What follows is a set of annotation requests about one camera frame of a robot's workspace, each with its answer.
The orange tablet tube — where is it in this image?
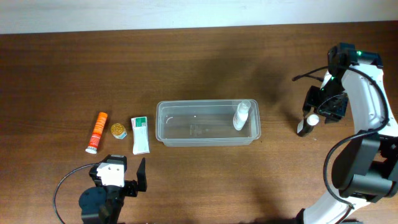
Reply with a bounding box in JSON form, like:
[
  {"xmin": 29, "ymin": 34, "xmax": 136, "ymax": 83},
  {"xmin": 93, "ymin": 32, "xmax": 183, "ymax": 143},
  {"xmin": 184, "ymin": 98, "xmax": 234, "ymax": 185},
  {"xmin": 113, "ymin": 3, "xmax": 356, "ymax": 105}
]
[{"xmin": 85, "ymin": 112, "xmax": 108, "ymax": 154}]

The white green medicine box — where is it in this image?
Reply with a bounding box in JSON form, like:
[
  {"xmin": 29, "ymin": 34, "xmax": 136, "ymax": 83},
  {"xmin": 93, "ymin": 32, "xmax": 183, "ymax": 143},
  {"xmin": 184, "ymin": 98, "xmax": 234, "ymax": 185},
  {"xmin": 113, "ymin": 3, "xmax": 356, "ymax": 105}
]
[{"xmin": 131, "ymin": 116, "xmax": 150, "ymax": 155}]

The white spray bottle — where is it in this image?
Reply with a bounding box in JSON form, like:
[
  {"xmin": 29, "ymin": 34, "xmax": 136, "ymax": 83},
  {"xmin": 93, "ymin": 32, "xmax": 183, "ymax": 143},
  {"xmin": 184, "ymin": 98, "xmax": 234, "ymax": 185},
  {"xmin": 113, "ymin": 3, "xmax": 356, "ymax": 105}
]
[{"xmin": 233, "ymin": 100, "xmax": 251, "ymax": 131}]

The clear plastic container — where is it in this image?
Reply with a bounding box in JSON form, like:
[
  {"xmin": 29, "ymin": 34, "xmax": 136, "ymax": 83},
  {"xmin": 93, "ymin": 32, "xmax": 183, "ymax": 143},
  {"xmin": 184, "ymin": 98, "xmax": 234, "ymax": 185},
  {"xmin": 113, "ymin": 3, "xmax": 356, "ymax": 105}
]
[{"xmin": 155, "ymin": 99, "xmax": 261, "ymax": 147}]

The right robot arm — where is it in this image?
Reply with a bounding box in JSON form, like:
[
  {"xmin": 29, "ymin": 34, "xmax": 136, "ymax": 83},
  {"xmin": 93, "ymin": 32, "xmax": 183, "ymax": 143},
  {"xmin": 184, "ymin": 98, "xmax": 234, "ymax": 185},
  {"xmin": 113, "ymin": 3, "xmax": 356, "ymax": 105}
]
[{"xmin": 295, "ymin": 43, "xmax": 397, "ymax": 223}]

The dark bottle white cap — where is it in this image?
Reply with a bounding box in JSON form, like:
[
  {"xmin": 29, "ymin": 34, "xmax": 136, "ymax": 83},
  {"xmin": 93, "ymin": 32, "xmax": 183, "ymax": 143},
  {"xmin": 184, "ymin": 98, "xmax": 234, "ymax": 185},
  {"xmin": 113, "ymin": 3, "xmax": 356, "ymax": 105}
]
[{"xmin": 297, "ymin": 114, "xmax": 320, "ymax": 137}]

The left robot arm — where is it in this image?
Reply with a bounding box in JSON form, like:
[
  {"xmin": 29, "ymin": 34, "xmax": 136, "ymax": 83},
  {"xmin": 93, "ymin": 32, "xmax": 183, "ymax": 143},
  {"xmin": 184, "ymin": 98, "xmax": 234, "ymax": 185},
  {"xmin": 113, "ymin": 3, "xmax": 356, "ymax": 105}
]
[{"xmin": 78, "ymin": 154, "xmax": 147, "ymax": 224}]

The small gold lid jar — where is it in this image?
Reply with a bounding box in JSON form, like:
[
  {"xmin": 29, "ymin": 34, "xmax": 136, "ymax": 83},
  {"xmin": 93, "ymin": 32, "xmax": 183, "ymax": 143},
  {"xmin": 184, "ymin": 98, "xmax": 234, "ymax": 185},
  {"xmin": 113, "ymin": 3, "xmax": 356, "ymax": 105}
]
[{"xmin": 111, "ymin": 123, "xmax": 127, "ymax": 139}]

